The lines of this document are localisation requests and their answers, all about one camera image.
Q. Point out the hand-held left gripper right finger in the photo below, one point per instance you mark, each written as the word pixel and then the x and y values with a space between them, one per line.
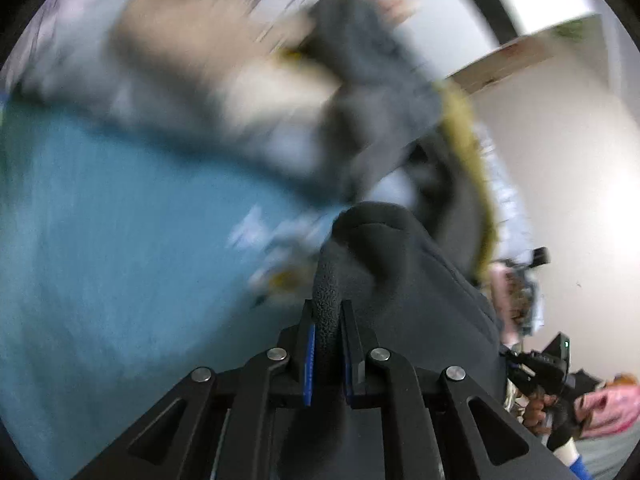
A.
pixel 348 370

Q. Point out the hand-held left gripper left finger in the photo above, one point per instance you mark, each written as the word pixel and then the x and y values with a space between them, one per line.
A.
pixel 309 365

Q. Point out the grey fleece-lined pants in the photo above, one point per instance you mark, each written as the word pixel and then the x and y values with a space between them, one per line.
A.
pixel 425 300

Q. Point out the person's right hand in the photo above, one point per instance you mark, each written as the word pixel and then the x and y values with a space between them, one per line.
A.
pixel 537 412

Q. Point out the small black device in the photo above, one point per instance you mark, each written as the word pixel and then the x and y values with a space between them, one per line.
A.
pixel 537 259

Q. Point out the teal floral bed blanket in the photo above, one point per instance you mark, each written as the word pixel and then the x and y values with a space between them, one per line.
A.
pixel 100 260

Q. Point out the olive green sweater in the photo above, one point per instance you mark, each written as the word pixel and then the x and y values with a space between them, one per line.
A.
pixel 465 125

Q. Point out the blue-grey sweater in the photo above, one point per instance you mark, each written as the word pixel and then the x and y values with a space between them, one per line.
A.
pixel 370 60

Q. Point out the light wooden door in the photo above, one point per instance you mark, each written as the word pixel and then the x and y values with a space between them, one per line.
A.
pixel 520 57

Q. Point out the beige fuzzy cartoon sweater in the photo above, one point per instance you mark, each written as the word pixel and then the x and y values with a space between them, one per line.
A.
pixel 200 45

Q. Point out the green plant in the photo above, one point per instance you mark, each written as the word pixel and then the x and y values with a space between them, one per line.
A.
pixel 570 30

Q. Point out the blue floral duvet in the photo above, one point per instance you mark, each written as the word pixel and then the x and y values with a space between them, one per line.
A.
pixel 65 60

